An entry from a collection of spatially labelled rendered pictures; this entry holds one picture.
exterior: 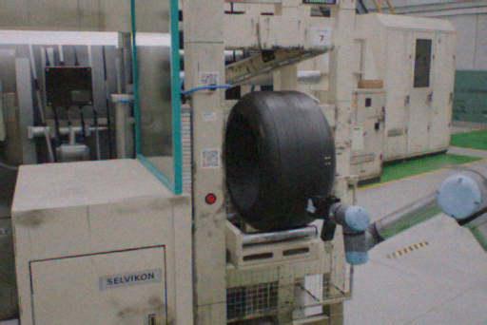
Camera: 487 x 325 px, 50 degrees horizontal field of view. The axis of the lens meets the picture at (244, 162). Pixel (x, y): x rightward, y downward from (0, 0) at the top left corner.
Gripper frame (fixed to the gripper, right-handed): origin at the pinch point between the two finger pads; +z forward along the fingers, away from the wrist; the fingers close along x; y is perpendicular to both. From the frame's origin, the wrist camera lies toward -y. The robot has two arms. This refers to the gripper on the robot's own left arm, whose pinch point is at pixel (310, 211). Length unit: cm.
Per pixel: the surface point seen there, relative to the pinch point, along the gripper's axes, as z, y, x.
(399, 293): 123, -88, -130
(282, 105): 5.2, 41.1, 7.6
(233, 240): 9.7, -9.9, 28.3
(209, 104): 12, 43, 34
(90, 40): 17, 67, 75
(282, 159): -4.5, 21.1, 13.0
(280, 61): 49, 63, -13
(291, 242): 12.3, -14.3, 2.7
